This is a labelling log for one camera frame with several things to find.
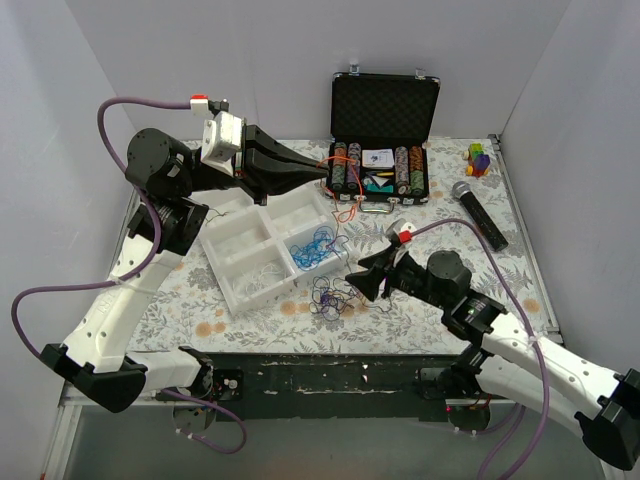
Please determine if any blue thin wire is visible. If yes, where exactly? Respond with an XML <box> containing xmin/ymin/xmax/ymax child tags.
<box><xmin>289</xmin><ymin>227</ymin><xmax>339</xmax><ymax>271</ymax></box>

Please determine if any purple thin wire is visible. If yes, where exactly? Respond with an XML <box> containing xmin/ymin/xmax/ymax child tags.
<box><xmin>307</xmin><ymin>274</ymin><xmax>361</xmax><ymax>322</ymax></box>

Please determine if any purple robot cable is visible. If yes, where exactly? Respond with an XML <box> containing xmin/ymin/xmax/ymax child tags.
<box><xmin>409</xmin><ymin>218</ymin><xmax>551</xmax><ymax>480</ymax></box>
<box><xmin>10</xmin><ymin>94</ymin><xmax>249</xmax><ymax>455</ymax></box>

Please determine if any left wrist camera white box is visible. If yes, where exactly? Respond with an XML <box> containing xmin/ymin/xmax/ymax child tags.
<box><xmin>200</xmin><ymin>111</ymin><xmax>244</xmax><ymax>177</ymax></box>

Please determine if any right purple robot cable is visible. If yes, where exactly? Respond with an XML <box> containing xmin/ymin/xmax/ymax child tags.
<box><xmin>409</xmin><ymin>218</ymin><xmax>551</xmax><ymax>480</ymax></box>

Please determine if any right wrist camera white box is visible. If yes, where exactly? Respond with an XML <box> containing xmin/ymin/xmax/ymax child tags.
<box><xmin>385</xmin><ymin>219</ymin><xmax>417</xmax><ymax>245</ymax></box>

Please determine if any white thin wire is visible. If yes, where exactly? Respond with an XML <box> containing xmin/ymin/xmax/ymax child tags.
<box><xmin>232</xmin><ymin>262</ymin><xmax>286</xmax><ymax>299</ymax></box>

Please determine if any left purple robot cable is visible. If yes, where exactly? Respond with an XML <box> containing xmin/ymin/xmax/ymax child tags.
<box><xmin>10</xmin><ymin>94</ymin><xmax>249</xmax><ymax>455</ymax></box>

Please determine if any black handheld microphone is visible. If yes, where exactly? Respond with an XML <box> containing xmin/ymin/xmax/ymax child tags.
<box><xmin>452</xmin><ymin>181</ymin><xmax>509</xmax><ymax>252</ymax></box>

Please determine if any floral patterned table mat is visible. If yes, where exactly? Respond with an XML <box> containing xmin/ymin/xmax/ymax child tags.
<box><xmin>129</xmin><ymin>138</ymin><xmax>560</xmax><ymax>355</ymax></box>

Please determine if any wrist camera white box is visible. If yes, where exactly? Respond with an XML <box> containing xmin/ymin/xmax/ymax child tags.
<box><xmin>385</xmin><ymin>219</ymin><xmax>417</xmax><ymax>245</ymax></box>
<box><xmin>200</xmin><ymin>111</ymin><xmax>244</xmax><ymax>177</ymax></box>

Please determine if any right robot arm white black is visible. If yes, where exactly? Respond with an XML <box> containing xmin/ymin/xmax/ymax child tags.
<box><xmin>346</xmin><ymin>247</ymin><xmax>639</xmax><ymax>471</ymax></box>

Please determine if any colourful toy block train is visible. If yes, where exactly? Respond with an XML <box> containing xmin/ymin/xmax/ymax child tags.
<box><xmin>463</xmin><ymin>143</ymin><xmax>491</xmax><ymax>178</ymax></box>

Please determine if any orange thin wire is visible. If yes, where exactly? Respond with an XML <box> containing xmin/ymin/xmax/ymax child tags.
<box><xmin>317</xmin><ymin>155</ymin><xmax>362</xmax><ymax>251</ymax></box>

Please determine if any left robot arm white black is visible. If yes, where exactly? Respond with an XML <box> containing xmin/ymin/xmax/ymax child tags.
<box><xmin>40</xmin><ymin>125</ymin><xmax>328</xmax><ymax>413</ymax></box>

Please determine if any black metal base plate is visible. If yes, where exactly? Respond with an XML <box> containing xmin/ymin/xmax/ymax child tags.
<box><xmin>154</xmin><ymin>352</ymin><xmax>511</xmax><ymax>424</ymax></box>

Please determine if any white plastic compartment tray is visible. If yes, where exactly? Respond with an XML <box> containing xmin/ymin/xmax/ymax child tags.
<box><xmin>193</xmin><ymin>185</ymin><xmax>357</xmax><ymax>314</ymax></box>

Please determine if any black poker chip case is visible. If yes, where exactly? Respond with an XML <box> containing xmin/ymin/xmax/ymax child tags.
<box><xmin>325</xmin><ymin>65</ymin><xmax>441</xmax><ymax>213</ymax></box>

